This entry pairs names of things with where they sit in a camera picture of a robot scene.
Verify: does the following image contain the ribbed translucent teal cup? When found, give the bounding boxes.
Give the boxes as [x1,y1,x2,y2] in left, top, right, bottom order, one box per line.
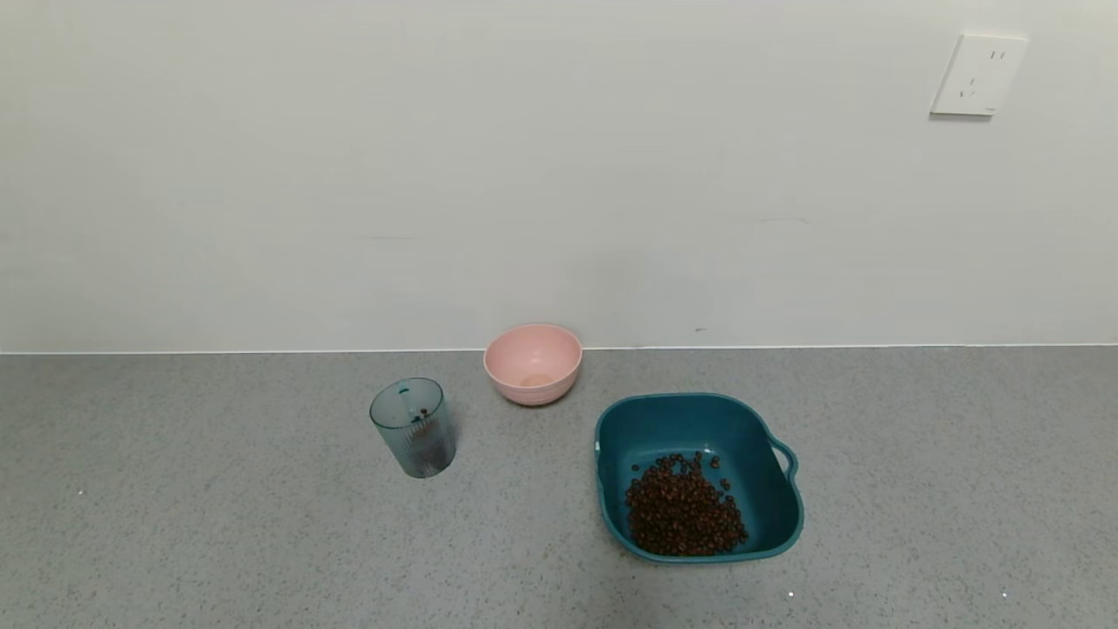
[369,377,458,479]

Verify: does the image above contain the brown coffee beans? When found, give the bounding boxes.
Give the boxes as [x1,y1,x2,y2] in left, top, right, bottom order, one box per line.
[625,451,750,557]

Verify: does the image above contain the pink ribbed bowl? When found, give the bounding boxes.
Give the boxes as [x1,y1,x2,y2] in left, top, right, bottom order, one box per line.
[484,323,583,406]

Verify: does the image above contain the teal plastic basin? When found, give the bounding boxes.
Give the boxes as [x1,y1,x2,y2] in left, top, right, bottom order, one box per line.
[594,392,805,563]

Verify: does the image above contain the white wall socket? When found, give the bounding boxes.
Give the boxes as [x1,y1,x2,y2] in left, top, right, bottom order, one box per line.
[929,34,1030,118]

